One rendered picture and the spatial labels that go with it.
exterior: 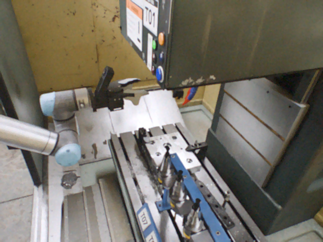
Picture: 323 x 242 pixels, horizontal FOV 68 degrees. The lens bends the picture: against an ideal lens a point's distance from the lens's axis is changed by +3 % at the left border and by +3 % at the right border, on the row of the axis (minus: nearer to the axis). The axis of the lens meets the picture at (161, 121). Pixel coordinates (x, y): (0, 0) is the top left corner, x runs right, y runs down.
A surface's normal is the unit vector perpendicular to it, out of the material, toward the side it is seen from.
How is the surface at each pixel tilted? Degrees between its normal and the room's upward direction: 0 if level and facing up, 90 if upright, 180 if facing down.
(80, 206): 8
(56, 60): 90
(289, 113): 90
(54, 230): 17
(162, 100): 24
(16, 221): 0
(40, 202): 0
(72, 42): 90
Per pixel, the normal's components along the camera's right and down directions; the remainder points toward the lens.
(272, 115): -0.93, 0.16
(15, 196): 0.06, -0.81
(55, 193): 0.33, -0.82
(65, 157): 0.34, 0.57
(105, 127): 0.21, -0.51
